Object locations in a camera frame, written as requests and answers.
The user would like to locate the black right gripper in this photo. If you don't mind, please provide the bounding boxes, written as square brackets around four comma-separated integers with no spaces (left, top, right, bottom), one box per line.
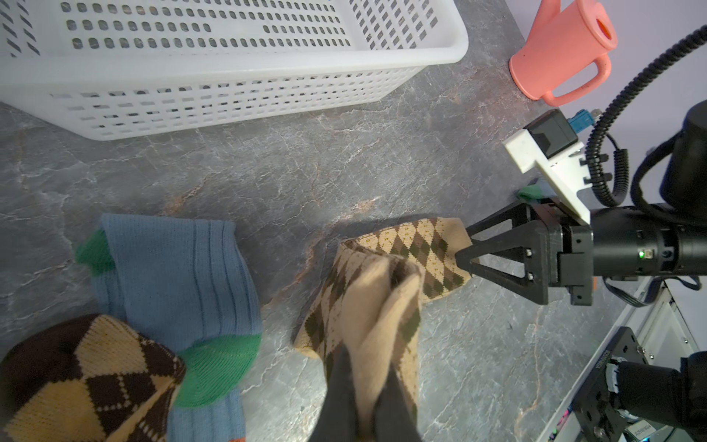
[455,198,594,306]

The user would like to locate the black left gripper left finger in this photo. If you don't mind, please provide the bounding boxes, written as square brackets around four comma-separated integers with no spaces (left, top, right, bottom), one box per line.
[309,345,358,442]

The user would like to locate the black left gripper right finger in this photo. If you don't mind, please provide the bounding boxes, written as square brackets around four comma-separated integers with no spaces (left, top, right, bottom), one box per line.
[373,366,422,442]

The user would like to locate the dark brown argyle sock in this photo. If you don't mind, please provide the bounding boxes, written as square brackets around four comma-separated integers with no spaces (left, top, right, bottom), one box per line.
[1,314,186,441]

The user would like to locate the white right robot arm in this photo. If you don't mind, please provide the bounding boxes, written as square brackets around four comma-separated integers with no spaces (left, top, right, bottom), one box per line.
[455,102,706,441]

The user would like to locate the pink watering can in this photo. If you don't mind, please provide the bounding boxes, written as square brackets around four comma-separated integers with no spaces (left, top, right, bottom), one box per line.
[509,0,618,107]

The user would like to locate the blue green orange sock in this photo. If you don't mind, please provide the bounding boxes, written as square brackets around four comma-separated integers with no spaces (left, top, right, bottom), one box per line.
[75,214,263,441]

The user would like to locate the white plastic perforated basket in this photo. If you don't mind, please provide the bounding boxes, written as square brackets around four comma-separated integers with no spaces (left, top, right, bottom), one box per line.
[1,0,469,141]

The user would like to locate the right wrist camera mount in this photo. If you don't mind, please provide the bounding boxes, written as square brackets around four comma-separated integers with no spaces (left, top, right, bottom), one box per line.
[503,109,591,224]

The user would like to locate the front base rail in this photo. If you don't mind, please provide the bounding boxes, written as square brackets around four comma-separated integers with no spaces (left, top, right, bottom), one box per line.
[538,281,706,441]

